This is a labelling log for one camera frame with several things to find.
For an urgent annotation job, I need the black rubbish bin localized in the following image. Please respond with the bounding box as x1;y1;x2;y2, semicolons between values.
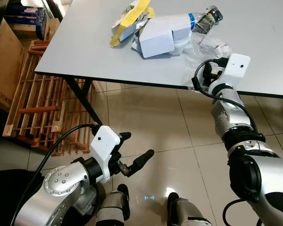
0;169;44;226

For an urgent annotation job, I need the clear plastic bag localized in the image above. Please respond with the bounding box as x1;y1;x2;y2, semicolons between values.
181;32;233;90

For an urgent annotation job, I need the robot left leg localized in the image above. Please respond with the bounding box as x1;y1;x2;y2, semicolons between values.
95;184;131;226

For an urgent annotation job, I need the robot leg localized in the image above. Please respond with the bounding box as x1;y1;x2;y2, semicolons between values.
95;184;131;226
166;192;213;226

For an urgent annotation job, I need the crushed clear plastic bottle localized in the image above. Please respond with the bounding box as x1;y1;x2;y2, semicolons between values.
189;6;224;35

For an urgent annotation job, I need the robot right leg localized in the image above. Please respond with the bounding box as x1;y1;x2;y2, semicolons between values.
166;192;213;226

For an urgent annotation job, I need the white cardboard box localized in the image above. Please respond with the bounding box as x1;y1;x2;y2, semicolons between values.
132;14;193;58

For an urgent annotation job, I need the wooden slatted rack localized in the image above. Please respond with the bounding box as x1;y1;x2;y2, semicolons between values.
2;40;94;156

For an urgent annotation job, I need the yellow paper strip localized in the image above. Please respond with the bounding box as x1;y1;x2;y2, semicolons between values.
109;0;156;48

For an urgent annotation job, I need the grey table with black legs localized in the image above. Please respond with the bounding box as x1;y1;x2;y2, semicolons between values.
34;0;283;125

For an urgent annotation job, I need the large brown cardboard box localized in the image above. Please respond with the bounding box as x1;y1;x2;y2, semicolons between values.
0;19;25;112

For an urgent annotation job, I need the dark blue printed box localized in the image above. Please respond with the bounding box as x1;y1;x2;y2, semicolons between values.
4;5;48;39

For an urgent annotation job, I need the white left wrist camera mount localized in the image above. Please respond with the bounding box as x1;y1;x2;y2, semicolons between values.
90;125;122;184

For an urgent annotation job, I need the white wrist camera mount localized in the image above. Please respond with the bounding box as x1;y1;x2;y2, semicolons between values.
90;125;122;184
221;53;251;90

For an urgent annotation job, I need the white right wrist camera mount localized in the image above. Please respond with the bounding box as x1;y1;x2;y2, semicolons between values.
221;53;251;90

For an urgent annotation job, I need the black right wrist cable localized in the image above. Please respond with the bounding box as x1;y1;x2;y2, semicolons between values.
191;57;259;137

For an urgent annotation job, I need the black right elbow cable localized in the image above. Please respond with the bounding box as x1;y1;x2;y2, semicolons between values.
222;198;250;226

